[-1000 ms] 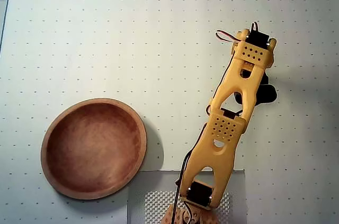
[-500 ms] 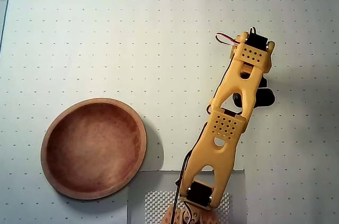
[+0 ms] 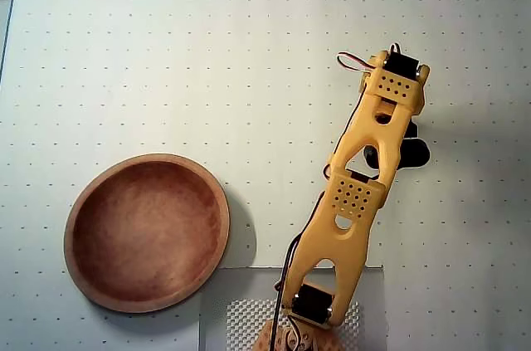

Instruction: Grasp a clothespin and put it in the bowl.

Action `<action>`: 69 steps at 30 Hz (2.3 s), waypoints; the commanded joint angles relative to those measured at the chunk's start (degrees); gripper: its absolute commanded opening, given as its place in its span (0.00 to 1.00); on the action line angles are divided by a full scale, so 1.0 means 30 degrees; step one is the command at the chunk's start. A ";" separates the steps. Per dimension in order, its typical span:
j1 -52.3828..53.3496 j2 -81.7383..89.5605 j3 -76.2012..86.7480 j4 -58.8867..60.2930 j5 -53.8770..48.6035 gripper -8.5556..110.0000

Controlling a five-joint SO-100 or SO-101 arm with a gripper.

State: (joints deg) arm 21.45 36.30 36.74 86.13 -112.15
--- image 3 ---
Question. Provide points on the yellow gripper with servo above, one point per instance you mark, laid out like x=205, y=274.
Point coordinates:
x=418, y=155

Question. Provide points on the white mesh anti-slip pad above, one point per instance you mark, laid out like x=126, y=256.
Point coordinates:
x=240, y=318

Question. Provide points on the round wooden bowl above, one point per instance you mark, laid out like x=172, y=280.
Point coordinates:
x=137, y=235

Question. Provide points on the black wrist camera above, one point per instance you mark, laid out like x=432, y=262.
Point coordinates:
x=417, y=152

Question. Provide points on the tan robot base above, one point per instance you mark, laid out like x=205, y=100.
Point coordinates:
x=323, y=338

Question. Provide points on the white dotted mat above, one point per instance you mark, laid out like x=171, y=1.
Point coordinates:
x=207, y=56

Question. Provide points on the gray base plate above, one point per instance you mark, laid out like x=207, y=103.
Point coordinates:
x=373, y=305

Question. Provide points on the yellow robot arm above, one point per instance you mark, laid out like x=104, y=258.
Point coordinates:
x=352, y=201

